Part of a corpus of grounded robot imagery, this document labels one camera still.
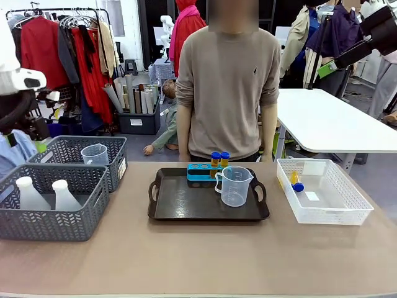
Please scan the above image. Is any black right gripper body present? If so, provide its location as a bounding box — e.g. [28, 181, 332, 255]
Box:
[359, 6, 397, 57]

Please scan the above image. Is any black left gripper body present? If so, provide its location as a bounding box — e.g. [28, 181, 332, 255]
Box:
[23, 113, 52, 142]

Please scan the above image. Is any clear plastic measuring cup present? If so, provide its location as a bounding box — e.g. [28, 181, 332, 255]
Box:
[214, 165, 255, 208]
[80, 143, 110, 166]

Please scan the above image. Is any person's left forearm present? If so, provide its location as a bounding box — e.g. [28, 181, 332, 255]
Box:
[261, 104, 279, 155]

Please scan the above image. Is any person's right forearm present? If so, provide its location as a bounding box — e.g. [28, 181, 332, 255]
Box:
[176, 104, 194, 155]

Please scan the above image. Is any person in blue shirt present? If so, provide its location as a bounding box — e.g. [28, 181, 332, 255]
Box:
[0, 129, 38, 180]

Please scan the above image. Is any mannequin in purple shirt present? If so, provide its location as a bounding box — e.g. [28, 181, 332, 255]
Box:
[306, 2, 366, 97]

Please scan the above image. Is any gray woven basket with label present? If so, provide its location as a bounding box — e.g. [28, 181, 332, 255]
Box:
[27, 135, 128, 193]

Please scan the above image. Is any black tripod stand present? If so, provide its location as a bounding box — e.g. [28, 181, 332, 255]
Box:
[306, 11, 335, 91]

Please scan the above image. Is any bystander in gray trousers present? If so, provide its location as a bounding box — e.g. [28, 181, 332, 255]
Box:
[367, 49, 397, 121]

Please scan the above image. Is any white plastic flask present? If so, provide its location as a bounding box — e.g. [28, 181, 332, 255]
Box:
[51, 179, 83, 212]
[15, 176, 52, 211]

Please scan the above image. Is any mannequin in beige trench coat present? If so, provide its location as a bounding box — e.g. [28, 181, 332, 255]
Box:
[280, 4, 323, 89]

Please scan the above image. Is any white background table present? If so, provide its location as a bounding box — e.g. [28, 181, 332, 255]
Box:
[274, 88, 397, 175]

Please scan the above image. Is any red pleated dress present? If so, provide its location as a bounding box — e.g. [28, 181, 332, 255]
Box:
[71, 27, 114, 124]

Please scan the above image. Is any dark gray hanging garment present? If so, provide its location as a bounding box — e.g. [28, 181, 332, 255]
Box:
[57, 24, 81, 85]

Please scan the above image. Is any red jacket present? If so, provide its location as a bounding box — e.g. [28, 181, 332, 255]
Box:
[19, 16, 71, 94]

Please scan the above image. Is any large gray woven basket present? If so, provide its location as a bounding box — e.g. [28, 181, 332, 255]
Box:
[0, 163, 110, 242]

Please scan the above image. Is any cream paper roll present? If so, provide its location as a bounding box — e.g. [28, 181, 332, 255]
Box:
[113, 76, 127, 109]

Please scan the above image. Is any black hanging scarf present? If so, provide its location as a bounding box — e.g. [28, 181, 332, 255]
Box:
[78, 24, 96, 73]

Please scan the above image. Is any tall gray paper roll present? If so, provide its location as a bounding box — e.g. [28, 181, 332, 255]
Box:
[125, 73, 136, 114]

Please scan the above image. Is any black storage bin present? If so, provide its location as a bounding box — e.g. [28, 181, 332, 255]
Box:
[118, 98, 161, 135]

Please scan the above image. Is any beige hanging garment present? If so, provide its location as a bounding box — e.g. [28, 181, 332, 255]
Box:
[97, 20, 120, 78]

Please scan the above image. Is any light gray hanging garment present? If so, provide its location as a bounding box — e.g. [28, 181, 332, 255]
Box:
[6, 14, 25, 35]

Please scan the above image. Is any dark gray stool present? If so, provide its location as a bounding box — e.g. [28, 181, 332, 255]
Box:
[123, 58, 139, 75]

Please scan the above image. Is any person in beige sweater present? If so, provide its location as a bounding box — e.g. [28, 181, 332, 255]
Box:
[175, 24, 282, 163]

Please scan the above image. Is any black metal clothes rack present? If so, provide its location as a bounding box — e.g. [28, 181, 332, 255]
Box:
[5, 6, 113, 125]

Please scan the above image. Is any child mannequin in green shirt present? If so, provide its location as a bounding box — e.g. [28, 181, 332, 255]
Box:
[143, 79, 180, 155]

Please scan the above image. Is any checkered cloth table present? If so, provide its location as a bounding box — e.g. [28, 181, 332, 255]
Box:
[148, 58, 176, 83]

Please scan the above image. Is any white perforated plastic basket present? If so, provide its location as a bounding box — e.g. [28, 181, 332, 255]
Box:
[275, 158, 375, 226]

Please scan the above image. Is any dark brown plastic tray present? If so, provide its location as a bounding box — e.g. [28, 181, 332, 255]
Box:
[147, 167, 270, 222]

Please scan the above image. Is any blue test tube rack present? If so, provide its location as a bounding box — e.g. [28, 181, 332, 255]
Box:
[186, 163, 225, 183]

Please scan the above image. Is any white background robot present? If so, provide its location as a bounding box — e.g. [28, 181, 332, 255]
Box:
[159, 14, 176, 61]

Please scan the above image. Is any mannequin in red coat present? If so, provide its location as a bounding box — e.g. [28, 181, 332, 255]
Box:
[169, 0, 208, 78]

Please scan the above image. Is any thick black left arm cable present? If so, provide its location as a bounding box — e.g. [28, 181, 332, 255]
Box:
[0, 89, 36, 133]

